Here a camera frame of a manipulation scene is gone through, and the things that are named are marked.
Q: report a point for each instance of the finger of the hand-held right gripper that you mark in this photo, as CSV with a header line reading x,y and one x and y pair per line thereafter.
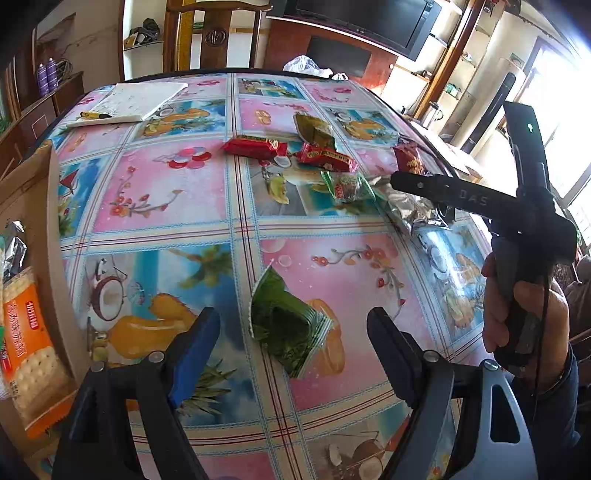
x,y
420,184

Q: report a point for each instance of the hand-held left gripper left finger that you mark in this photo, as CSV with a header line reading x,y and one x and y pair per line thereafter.
x,y
191,360

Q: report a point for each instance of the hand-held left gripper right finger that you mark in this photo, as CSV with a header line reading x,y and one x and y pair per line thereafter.
x,y
388,350

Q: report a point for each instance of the dark red snack packet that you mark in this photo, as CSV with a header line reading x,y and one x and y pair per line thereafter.
x,y
410,159

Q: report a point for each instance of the green leafy snack packet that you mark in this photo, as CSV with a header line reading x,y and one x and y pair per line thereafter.
x,y
286,323

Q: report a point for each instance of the cardboard box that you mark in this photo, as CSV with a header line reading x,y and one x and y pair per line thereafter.
x,y
44,207

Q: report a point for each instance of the person's right hand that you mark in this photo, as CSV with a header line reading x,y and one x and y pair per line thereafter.
x,y
495,314

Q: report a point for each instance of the low wooden bench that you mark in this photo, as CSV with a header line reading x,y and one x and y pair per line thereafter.
x,y
461,161

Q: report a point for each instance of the steel thermos mug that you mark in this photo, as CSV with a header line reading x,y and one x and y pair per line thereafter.
x,y
431,115

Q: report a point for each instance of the green red snack packet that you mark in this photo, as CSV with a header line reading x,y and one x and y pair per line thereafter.
x,y
348,187

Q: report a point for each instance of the printed fruit tablecloth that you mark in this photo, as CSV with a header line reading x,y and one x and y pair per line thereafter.
x,y
184,277

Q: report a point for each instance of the red pictured snack packet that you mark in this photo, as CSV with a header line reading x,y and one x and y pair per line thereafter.
x,y
325,159

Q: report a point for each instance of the black tall board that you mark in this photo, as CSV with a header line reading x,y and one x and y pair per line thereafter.
x,y
496,106

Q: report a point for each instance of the olive green snack packet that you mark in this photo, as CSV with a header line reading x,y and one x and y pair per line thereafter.
x,y
314,131

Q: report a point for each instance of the small white plastic bag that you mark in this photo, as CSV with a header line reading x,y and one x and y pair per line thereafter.
x,y
340,77

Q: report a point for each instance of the black glass cabinet door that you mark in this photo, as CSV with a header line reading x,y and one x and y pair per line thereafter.
x,y
339,55

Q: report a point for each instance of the orange cracker packet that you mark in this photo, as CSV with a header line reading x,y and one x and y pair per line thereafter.
x,y
32,341

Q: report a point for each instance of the large white plastic bag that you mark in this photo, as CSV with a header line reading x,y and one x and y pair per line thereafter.
x,y
307,67

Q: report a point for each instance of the long red snack packet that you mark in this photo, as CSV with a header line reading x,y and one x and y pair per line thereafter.
x,y
254,146

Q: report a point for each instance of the black television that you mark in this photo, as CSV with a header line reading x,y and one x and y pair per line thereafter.
x,y
369,14

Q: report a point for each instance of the wooden chair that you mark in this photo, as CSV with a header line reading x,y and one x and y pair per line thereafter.
x,y
214,37

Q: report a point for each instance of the yellow black pen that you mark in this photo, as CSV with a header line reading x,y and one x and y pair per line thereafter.
x,y
92,114

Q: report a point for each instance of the white notebook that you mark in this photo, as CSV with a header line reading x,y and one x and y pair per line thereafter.
x,y
138,99

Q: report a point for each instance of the wooden cabinet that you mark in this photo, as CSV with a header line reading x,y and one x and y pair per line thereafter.
x,y
60,97

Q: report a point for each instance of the dark bag on shelf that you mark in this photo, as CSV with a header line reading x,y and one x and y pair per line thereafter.
x,y
144,32

